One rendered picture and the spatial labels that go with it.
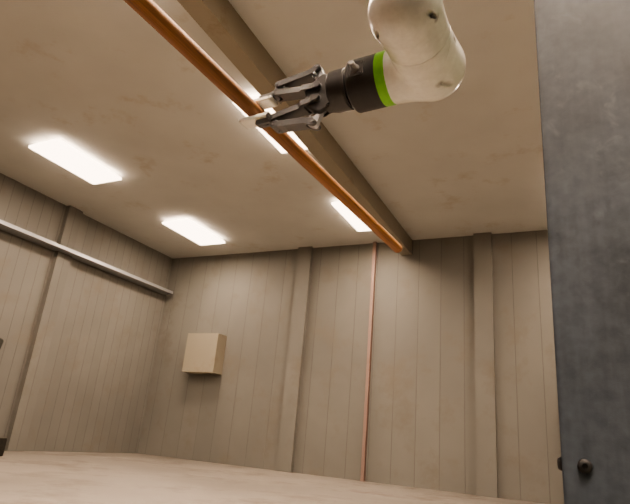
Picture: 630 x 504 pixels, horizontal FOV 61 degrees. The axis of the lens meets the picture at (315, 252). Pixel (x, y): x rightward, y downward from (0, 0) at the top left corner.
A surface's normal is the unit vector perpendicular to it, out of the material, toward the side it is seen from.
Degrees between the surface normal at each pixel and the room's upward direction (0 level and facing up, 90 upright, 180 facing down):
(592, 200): 90
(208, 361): 90
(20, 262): 90
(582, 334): 90
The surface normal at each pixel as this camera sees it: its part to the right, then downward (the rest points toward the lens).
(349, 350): -0.42, -0.33
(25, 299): 0.90, -0.07
